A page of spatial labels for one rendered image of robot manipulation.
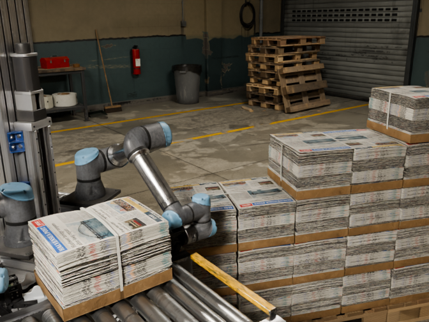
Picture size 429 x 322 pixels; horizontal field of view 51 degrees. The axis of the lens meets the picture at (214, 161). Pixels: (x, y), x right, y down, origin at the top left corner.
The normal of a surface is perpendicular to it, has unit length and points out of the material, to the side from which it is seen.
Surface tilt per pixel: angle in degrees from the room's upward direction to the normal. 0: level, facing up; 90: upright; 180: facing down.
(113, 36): 90
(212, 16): 90
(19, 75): 90
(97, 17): 90
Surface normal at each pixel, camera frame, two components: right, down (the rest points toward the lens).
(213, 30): 0.60, 0.24
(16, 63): -0.29, 0.29
